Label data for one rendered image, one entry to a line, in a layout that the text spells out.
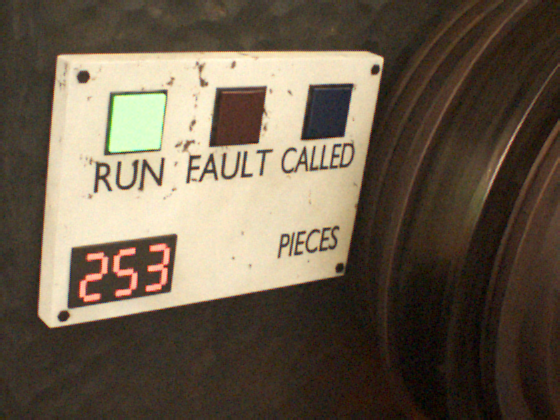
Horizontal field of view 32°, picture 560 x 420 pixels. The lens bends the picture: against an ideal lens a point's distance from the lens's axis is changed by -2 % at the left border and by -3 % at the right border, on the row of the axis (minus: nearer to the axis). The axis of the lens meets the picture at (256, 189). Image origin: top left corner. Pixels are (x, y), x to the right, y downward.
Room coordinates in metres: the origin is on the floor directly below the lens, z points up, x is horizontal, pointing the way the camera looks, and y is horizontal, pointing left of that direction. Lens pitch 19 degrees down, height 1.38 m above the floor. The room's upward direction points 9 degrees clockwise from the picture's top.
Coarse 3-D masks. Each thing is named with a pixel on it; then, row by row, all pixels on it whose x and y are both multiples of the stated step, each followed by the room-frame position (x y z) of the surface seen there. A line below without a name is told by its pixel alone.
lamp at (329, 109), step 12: (312, 96) 0.70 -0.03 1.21; (324, 96) 0.70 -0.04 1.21; (336, 96) 0.71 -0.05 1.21; (348, 96) 0.71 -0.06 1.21; (312, 108) 0.69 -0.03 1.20; (324, 108) 0.70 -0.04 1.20; (336, 108) 0.71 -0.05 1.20; (348, 108) 0.72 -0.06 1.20; (312, 120) 0.70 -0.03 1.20; (324, 120) 0.70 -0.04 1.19; (336, 120) 0.71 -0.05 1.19; (312, 132) 0.70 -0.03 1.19; (324, 132) 0.70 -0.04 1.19; (336, 132) 0.71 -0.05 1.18
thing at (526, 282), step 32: (544, 160) 0.65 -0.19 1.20; (544, 192) 0.64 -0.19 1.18; (512, 224) 0.65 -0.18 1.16; (544, 224) 0.65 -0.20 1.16; (512, 256) 0.63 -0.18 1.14; (544, 256) 0.65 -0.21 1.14; (512, 288) 0.63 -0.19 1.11; (544, 288) 0.64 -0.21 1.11; (512, 320) 0.64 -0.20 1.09; (544, 320) 0.64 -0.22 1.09; (480, 352) 0.65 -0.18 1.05; (512, 352) 0.65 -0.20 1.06; (544, 352) 0.64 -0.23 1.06; (512, 384) 0.66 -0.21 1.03; (544, 384) 0.65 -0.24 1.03; (512, 416) 0.66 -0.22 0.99; (544, 416) 0.68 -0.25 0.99
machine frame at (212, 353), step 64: (0, 0) 0.64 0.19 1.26; (64, 0) 0.59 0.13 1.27; (128, 0) 0.62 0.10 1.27; (192, 0) 0.65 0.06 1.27; (256, 0) 0.69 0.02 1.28; (320, 0) 0.72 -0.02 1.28; (384, 0) 0.76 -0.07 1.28; (448, 0) 0.81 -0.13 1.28; (0, 64) 0.63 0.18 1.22; (384, 64) 0.77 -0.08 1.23; (0, 128) 0.63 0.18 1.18; (0, 192) 0.62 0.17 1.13; (0, 256) 0.62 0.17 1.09; (0, 320) 0.62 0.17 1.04; (128, 320) 0.64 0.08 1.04; (192, 320) 0.67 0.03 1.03; (256, 320) 0.71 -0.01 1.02; (320, 320) 0.76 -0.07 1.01; (0, 384) 0.61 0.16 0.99; (64, 384) 0.61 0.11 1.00; (128, 384) 0.64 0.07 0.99; (192, 384) 0.68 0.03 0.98; (256, 384) 0.72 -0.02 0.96; (320, 384) 0.77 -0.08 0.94; (384, 384) 0.82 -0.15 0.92
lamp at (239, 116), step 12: (228, 96) 0.65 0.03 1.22; (240, 96) 0.65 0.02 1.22; (252, 96) 0.66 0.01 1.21; (264, 96) 0.67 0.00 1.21; (228, 108) 0.65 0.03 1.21; (240, 108) 0.65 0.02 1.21; (252, 108) 0.66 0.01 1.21; (228, 120) 0.65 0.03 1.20; (240, 120) 0.65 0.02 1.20; (252, 120) 0.66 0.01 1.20; (216, 132) 0.64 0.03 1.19; (228, 132) 0.65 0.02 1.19; (240, 132) 0.66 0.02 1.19; (252, 132) 0.66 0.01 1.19
